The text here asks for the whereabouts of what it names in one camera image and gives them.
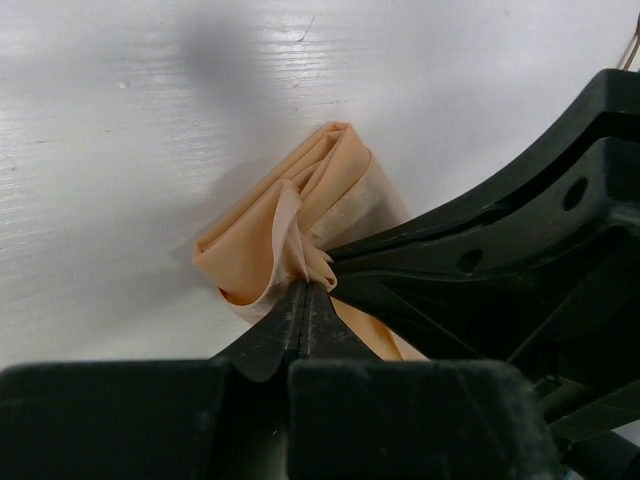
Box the peach cloth napkin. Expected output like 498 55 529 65
192 120 431 362

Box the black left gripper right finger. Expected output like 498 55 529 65
287 284 560 479

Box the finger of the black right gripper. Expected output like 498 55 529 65
331 69 639 440

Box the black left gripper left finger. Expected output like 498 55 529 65
1 283 306 479

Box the gold fork black handle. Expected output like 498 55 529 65
617 19 640 71

